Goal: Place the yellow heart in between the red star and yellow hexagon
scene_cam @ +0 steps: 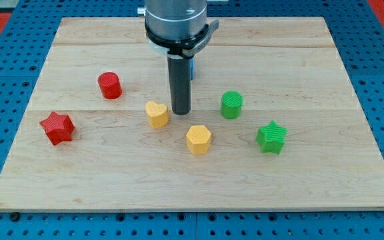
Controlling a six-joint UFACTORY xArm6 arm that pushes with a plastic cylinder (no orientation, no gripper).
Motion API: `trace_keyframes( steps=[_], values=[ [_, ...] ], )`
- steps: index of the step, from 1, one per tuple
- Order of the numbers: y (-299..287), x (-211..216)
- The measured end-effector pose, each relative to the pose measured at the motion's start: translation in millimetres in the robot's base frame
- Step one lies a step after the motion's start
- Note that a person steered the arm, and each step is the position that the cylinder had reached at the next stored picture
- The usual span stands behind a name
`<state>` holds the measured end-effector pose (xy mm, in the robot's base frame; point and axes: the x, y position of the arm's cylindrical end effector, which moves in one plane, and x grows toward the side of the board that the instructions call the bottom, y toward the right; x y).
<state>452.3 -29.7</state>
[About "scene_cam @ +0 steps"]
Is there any wooden board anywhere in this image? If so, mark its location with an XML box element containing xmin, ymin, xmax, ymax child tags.
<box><xmin>0</xmin><ymin>17</ymin><xmax>384</xmax><ymax>213</ymax></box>

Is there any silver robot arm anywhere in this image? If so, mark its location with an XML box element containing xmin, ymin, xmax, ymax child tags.
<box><xmin>144</xmin><ymin>0</ymin><xmax>219</xmax><ymax>115</ymax></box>

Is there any green cylinder block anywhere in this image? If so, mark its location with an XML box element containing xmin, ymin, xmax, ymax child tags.
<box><xmin>221</xmin><ymin>91</ymin><xmax>243</xmax><ymax>119</ymax></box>

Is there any red cylinder block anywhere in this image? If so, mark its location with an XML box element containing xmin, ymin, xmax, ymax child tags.
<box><xmin>97</xmin><ymin>72</ymin><xmax>122</xmax><ymax>99</ymax></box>

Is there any green star block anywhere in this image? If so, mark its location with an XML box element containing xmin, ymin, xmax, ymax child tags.
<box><xmin>256</xmin><ymin>121</ymin><xmax>288</xmax><ymax>155</ymax></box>

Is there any yellow heart block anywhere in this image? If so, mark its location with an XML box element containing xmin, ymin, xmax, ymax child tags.
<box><xmin>145</xmin><ymin>101</ymin><xmax>169</xmax><ymax>129</ymax></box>

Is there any red star block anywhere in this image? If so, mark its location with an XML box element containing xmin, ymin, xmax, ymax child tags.
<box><xmin>39</xmin><ymin>111</ymin><xmax>75</xmax><ymax>145</ymax></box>

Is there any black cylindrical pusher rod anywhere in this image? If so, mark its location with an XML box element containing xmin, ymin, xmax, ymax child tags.
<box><xmin>167</xmin><ymin>58</ymin><xmax>191</xmax><ymax>115</ymax></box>

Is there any yellow hexagon block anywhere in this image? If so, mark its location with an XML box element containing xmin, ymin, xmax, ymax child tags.
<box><xmin>186</xmin><ymin>125</ymin><xmax>212</xmax><ymax>155</ymax></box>

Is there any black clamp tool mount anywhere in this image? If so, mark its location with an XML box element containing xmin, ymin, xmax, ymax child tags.
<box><xmin>145</xmin><ymin>19</ymin><xmax>219</xmax><ymax>59</ymax></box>

